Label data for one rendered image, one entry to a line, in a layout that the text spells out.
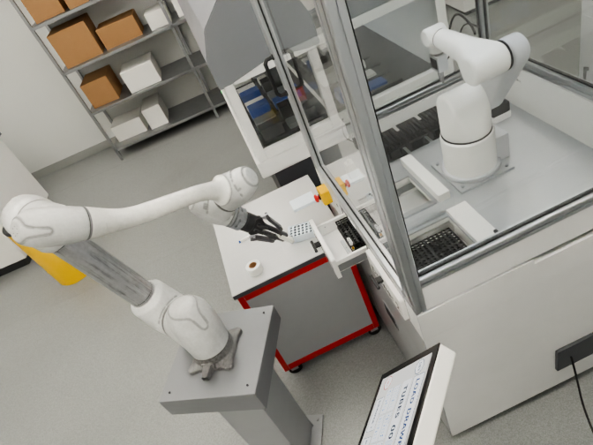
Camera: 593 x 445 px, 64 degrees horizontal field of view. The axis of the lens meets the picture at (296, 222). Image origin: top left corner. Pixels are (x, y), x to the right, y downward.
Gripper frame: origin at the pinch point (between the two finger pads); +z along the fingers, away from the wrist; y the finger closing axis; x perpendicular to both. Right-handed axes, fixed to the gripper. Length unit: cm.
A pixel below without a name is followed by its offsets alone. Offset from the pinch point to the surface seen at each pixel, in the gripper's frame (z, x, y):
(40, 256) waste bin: -52, 191, -182
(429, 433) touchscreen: -7, -100, 16
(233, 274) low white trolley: 3.6, 24.1, -38.5
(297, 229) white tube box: 21.7, 29.0, -6.9
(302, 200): 28, 50, 0
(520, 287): 51, -56, 41
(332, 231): 25.4, 11.2, 5.8
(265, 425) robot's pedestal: 23, -34, -66
